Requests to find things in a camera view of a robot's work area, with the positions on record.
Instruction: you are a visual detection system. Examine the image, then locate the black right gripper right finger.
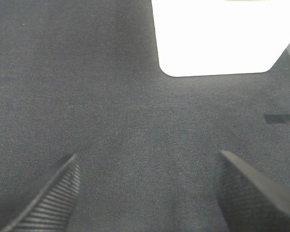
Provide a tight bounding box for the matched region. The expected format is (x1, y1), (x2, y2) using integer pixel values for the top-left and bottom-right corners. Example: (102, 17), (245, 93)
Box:
(214, 150), (290, 232)

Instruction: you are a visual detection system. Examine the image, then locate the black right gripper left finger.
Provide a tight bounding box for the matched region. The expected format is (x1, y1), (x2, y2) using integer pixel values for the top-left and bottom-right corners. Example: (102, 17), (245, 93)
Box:
(1, 154), (81, 232)

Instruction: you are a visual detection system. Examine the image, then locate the black tape strip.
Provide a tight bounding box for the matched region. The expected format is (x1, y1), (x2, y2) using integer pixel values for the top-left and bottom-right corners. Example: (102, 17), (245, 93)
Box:
(263, 114), (290, 124)

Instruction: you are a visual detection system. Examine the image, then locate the white storage box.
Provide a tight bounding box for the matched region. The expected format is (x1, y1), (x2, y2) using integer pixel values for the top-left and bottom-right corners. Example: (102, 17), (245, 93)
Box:
(152, 0), (290, 77)

